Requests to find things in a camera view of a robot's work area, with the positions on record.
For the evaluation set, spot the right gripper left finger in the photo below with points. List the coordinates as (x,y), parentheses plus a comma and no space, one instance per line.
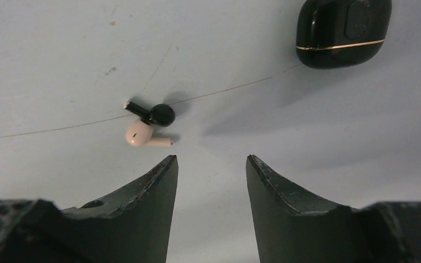
(131,224)

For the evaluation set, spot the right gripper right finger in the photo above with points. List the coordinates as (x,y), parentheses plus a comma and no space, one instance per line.
(292,224)

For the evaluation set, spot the beige earbud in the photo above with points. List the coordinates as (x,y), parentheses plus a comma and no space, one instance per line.
(140,133)

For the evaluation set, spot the black earbud right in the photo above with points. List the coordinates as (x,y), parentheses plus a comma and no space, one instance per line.
(161,114)

